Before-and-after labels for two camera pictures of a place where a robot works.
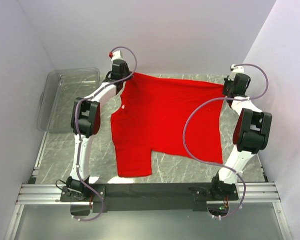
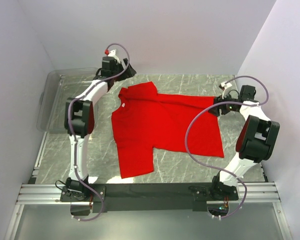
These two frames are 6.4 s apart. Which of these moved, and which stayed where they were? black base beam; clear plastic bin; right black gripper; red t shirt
Moved: right black gripper; red t shirt
Stayed: black base beam; clear plastic bin
